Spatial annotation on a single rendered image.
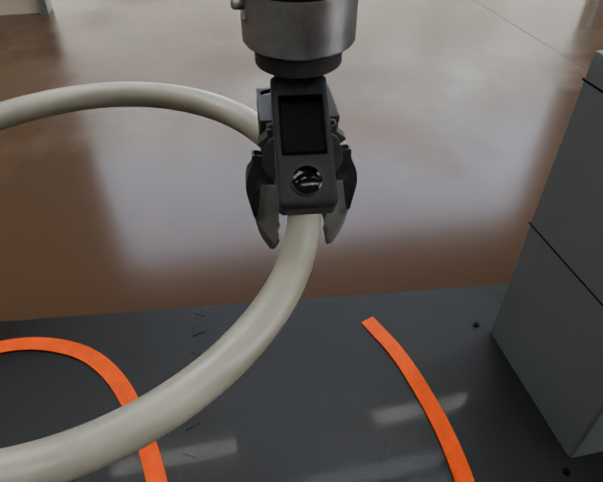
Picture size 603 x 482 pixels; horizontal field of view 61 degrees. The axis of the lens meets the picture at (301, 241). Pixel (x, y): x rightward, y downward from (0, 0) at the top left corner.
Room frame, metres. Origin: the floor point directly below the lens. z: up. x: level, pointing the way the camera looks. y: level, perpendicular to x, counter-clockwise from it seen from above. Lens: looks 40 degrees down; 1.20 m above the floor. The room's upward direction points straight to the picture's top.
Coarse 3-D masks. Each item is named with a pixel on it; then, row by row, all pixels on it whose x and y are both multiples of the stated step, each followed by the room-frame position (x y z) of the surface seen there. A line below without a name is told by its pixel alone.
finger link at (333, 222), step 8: (344, 200) 0.40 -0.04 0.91; (336, 208) 0.40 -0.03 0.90; (344, 208) 0.40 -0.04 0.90; (328, 216) 0.40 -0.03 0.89; (336, 216) 0.40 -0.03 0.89; (344, 216) 0.40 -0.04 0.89; (328, 224) 0.40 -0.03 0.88; (336, 224) 0.40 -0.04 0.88; (328, 232) 0.40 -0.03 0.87; (336, 232) 0.41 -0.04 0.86; (328, 240) 0.41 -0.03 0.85
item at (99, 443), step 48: (48, 96) 0.58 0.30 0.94; (96, 96) 0.58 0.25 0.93; (144, 96) 0.58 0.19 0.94; (192, 96) 0.57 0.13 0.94; (288, 240) 0.32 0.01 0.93; (288, 288) 0.27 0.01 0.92; (240, 336) 0.23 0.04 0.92; (192, 384) 0.19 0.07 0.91; (96, 432) 0.16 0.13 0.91; (144, 432) 0.17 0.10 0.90; (0, 480) 0.14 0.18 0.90; (48, 480) 0.14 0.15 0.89
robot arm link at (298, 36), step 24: (240, 0) 0.40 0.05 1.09; (264, 0) 0.37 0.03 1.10; (336, 0) 0.38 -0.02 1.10; (264, 24) 0.38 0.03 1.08; (288, 24) 0.37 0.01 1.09; (312, 24) 0.37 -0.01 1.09; (336, 24) 0.38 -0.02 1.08; (264, 48) 0.38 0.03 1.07; (288, 48) 0.37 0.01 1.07; (312, 48) 0.37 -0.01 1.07; (336, 48) 0.38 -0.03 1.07
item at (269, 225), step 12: (276, 180) 0.40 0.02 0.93; (264, 192) 0.39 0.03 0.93; (276, 192) 0.39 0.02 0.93; (264, 204) 0.39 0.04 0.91; (276, 204) 0.39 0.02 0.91; (264, 216) 0.39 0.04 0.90; (276, 216) 0.39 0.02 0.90; (264, 228) 0.39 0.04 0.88; (276, 228) 0.40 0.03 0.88; (264, 240) 0.40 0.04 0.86; (276, 240) 0.40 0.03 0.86
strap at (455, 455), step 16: (368, 320) 1.02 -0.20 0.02; (384, 336) 0.96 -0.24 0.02; (0, 352) 0.90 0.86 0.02; (64, 352) 0.90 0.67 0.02; (80, 352) 0.90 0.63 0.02; (96, 352) 0.90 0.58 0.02; (400, 352) 0.90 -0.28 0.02; (96, 368) 0.84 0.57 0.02; (112, 368) 0.84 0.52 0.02; (400, 368) 0.84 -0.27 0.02; (416, 368) 0.84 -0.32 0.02; (112, 384) 0.79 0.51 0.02; (128, 384) 0.79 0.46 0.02; (416, 384) 0.79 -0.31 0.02; (128, 400) 0.75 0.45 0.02; (432, 400) 0.75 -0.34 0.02; (432, 416) 0.70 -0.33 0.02; (448, 432) 0.65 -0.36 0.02; (144, 448) 0.61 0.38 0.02; (448, 448) 0.61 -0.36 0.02; (144, 464) 0.57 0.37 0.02; (160, 464) 0.57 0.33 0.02; (464, 464) 0.57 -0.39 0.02; (160, 480) 0.54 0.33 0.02; (464, 480) 0.54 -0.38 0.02
